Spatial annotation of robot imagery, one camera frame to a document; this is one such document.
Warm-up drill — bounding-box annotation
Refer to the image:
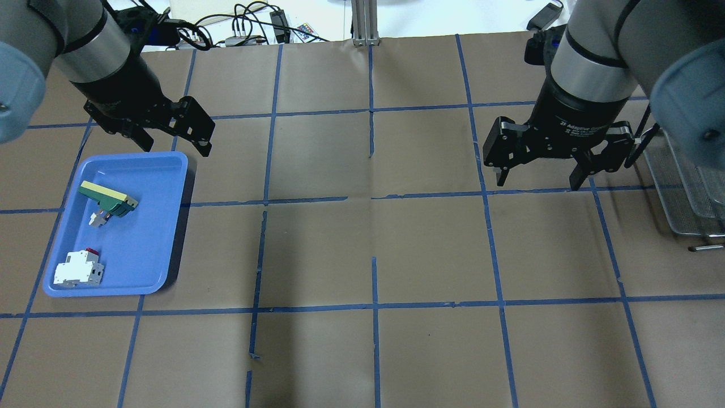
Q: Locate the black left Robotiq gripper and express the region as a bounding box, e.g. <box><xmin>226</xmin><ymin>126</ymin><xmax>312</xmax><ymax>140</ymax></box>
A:
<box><xmin>71</xmin><ymin>52</ymin><xmax>215</xmax><ymax>158</ymax></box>

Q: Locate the green yellow terminal block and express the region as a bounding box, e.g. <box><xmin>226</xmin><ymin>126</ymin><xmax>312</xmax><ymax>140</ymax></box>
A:
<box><xmin>78</xmin><ymin>181</ymin><xmax>138</xmax><ymax>218</ymax></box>

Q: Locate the blue plastic tray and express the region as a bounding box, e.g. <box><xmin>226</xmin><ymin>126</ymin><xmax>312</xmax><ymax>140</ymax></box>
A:
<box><xmin>43</xmin><ymin>151</ymin><xmax>189</xmax><ymax>298</ymax></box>

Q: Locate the aluminium frame post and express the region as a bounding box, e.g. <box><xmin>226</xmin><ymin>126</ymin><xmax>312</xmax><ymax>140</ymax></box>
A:
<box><xmin>351</xmin><ymin>0</ymin><xmax>380</xmax><ymax>47</ymax></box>

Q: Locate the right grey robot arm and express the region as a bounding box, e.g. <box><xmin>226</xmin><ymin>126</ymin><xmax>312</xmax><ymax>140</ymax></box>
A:
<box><xmin>482</xmin><ymin>1</ymin><xmax>724</xmax><ymax>190</ymax></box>

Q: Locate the silver wire mesh shelf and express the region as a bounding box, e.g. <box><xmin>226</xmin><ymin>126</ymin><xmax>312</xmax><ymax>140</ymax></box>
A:
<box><xmin>642</xmin><ymin>124</ymin><xmax>724</xmax><ymax>252</ymax></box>

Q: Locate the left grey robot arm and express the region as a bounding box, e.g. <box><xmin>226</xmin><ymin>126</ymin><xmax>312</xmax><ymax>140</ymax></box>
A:
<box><xmin>1</xmin><ymin>1</ymin><xmax>215</xmax><ymax>157</ymax></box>

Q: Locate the black power adapter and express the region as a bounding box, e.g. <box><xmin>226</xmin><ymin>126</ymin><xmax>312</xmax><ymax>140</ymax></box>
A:
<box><xmin>526</xmin><ymin>1</ymin><xmax>565</xmax><ymax>32</ymax></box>

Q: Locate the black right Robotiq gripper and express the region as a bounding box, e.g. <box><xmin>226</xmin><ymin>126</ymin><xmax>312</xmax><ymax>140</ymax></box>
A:
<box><xmin>483</xmin><ymin>76</ymin><xmax>635</xmax><ymax>191</ymax></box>

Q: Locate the white circuit breaker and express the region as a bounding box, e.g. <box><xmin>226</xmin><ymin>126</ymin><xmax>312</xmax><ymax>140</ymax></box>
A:
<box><xmin>53</xmin><ymin>248</ymin><xmax>105</xmax><ymax>287</ymax></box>

